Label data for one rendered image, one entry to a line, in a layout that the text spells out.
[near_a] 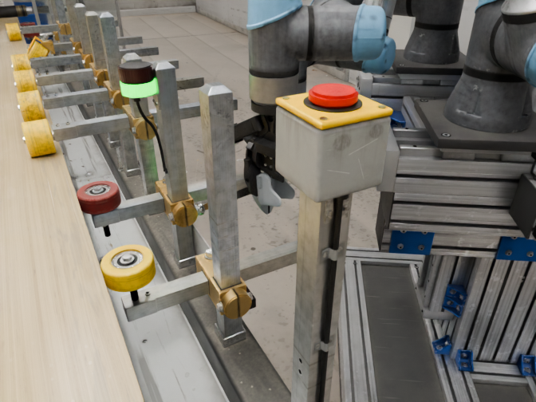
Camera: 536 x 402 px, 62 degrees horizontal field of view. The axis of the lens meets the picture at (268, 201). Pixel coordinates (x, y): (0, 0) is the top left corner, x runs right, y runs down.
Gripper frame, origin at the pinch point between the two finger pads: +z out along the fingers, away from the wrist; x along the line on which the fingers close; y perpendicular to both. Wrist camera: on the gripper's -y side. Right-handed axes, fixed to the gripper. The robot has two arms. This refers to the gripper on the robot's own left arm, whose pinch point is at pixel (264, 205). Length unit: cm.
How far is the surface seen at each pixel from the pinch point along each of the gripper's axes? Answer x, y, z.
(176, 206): -5.7, -19.1, 5.2
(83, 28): 30, -114, -14
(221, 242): -13.7, 3.4, -0.9
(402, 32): 329, -138, 29
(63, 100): 1, -76, -3
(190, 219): -4.3, -16.9, 8.3
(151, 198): -6.6, -26.4, 5.8
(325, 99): -22.7, 27.2, -30.9
